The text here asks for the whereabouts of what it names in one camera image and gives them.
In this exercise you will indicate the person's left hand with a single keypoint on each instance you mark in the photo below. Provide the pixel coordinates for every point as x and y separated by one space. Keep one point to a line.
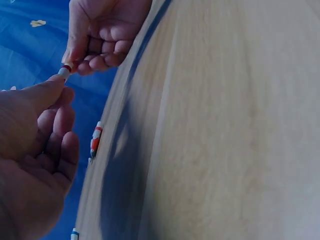
22 155

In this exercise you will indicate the person's right hand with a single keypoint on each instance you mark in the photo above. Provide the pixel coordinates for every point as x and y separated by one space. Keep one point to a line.
105 25

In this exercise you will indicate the person's right fingers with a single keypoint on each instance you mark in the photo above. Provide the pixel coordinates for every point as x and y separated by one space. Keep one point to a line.
112 47

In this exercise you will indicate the person's right thumb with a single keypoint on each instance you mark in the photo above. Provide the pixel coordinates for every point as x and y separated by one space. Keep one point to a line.
71 47

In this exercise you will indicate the person's left thumb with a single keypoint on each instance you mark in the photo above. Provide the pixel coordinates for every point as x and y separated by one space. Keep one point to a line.
42 87

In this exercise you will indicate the small red and white cylinder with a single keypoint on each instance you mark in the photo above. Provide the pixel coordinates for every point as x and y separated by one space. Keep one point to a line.
65 70

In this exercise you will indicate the red and white striped stick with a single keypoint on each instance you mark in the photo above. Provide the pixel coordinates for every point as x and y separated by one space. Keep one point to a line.
96 138

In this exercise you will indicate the blue and white striped stick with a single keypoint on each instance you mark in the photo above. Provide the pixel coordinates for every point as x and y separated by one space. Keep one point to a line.
74 234

